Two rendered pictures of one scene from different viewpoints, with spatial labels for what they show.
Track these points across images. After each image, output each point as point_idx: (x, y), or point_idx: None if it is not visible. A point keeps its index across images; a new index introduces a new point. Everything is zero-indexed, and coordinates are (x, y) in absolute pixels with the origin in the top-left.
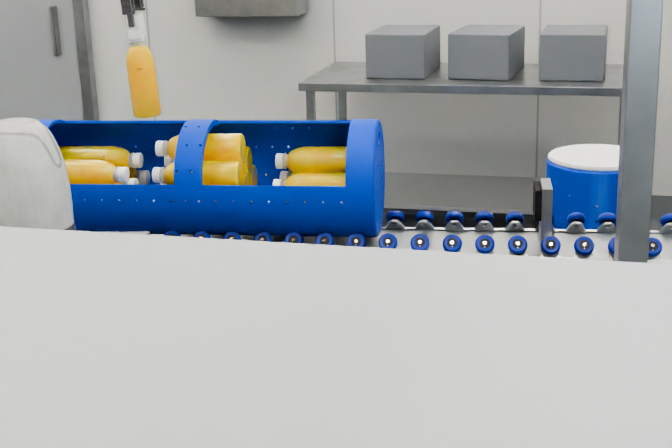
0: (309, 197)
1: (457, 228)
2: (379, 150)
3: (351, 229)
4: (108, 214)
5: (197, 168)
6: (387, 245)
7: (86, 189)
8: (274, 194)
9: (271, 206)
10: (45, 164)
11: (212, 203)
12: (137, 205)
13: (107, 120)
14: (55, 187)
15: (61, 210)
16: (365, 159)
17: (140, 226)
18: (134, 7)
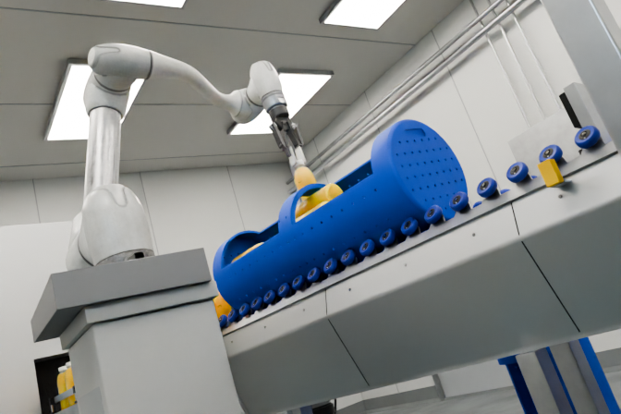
0: (353, 197)
1: None
2: (422, 143)
3: (401, 215)
4: (258, 275)
5: (288, 213)
6: (430, 215)
7: (241, 261)
8: (332, 207)
9: (334, 219)
10: (107, 204)
11: (301, 236)
12: (266, 260)
13: (277, 220)
14: (115, 220)
15: (121, 236)
16: (383, 143)
17: (279, 279)
18: (287, 142)
